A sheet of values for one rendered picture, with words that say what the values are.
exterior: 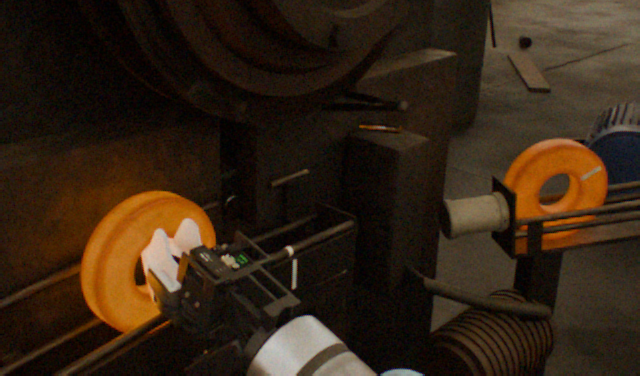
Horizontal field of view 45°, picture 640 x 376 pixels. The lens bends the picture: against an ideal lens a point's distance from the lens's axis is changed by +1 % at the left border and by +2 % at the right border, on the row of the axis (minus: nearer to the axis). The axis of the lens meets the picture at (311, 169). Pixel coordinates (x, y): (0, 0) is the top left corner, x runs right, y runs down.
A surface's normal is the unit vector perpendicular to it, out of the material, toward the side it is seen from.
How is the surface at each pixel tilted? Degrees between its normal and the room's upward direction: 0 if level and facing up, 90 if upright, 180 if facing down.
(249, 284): 91
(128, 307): 89
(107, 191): 90
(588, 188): 90
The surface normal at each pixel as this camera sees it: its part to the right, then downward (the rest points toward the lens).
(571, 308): 0.04, -0.93
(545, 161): 0.19, 0.36
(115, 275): 0.72, 0.26
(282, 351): -0.26, -0.49
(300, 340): 0.05, -0.74
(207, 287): -0.70, 0.26
